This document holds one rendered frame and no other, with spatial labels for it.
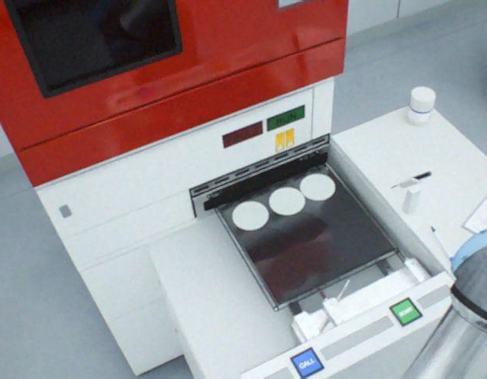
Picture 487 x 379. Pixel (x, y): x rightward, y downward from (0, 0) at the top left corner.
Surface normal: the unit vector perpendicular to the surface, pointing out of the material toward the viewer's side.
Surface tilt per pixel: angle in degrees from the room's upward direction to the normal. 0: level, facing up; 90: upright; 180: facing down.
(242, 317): 0
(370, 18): 90
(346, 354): 0
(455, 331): 47
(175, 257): 0
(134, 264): 90
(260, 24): 90
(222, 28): 90
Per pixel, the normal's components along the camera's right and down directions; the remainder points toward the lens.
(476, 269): -0.85, -0.15
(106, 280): 0.44, 0.65
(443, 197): -0.06, -0.66
